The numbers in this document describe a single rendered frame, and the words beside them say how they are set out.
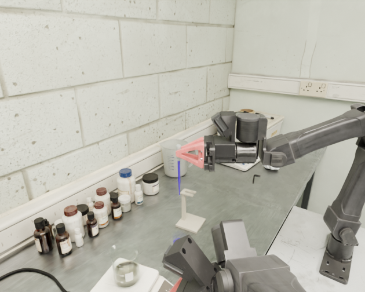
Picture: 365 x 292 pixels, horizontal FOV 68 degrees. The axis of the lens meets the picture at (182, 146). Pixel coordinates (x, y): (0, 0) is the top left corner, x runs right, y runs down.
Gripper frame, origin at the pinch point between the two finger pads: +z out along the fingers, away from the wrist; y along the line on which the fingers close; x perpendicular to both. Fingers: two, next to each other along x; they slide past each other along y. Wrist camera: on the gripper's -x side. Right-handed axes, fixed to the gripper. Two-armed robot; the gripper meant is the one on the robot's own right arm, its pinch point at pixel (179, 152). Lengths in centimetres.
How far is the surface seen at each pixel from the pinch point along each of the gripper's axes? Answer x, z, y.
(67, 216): 23.0, 35.9, -2.2
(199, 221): 32.1, -5.1, -13.2
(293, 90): 4, -62, -103
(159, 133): 17, 15, -63
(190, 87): -2, 0, -87
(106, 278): 23.6, 16.2, 19.7
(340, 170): 51, -92, -89
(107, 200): 25.8, 27.9, -15.6
